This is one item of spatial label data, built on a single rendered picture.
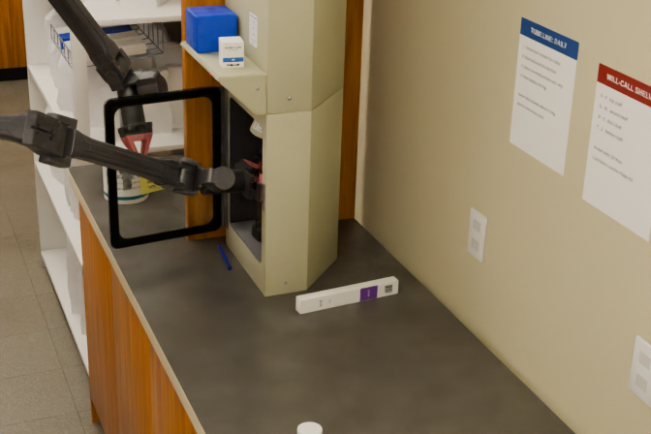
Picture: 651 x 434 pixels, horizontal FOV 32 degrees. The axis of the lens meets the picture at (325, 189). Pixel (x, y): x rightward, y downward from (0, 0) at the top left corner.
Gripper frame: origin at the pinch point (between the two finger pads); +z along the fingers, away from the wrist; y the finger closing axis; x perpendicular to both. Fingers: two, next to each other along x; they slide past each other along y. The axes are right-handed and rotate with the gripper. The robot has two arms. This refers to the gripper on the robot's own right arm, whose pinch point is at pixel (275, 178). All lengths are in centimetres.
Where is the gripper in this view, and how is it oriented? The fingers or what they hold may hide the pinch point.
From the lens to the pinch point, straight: 286.3
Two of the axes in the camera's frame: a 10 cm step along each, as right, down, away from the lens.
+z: 9.0, -0.7, 4.2
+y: -4.2, -3.4, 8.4
